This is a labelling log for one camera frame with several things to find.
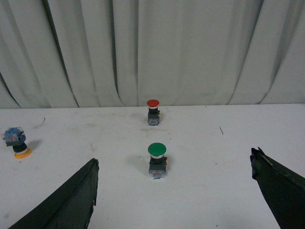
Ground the white pleated curtain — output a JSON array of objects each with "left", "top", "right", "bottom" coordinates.
[{"left": 0, "top": 0, "right": 305, "bottom": 108}]

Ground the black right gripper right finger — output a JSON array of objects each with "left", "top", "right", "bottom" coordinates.
[{"left": 250, "top": 148, "right": 305, "bottom": 229}]

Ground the green push button switch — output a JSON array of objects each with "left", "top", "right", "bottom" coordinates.
[{"left": 148, "top": 142, "right": 167, "bottom": 179}]

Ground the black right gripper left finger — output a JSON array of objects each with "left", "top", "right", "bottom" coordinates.
[{"left": 10, "top": 158, "right": 99, "bottom": 229}]

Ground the red push button switch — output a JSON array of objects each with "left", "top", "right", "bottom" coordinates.
[{"left": 146, "top": 99, "right": 160, "bottom": 126}]

